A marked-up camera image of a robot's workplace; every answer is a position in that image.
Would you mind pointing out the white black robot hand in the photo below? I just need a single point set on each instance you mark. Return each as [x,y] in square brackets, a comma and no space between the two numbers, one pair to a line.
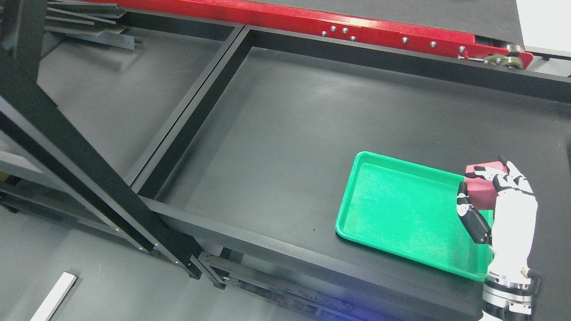
[512,233]

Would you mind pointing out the pink block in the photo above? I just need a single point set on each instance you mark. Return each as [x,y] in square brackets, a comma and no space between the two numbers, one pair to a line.
[482,192]

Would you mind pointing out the silver black robot forearm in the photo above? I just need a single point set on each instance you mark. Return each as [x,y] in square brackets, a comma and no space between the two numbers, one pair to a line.
[508,301]

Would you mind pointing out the green plastic tray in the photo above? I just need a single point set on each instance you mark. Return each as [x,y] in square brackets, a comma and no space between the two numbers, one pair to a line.
[408,210]

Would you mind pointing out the black metal shelf right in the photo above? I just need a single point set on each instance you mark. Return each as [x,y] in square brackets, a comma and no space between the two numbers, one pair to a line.
[259,159]

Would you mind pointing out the black metal shelf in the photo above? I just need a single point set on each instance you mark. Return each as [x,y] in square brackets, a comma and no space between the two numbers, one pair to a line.
[112,108]
[259,159]

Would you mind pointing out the black metal shelf left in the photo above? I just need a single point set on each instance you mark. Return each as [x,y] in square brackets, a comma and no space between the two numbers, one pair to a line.
[112,108]

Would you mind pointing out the white table with leg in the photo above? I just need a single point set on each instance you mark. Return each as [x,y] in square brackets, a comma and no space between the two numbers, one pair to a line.
[55,297]

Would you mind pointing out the red conveyor frame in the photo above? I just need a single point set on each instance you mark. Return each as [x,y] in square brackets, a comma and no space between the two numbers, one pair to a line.
[422,39]

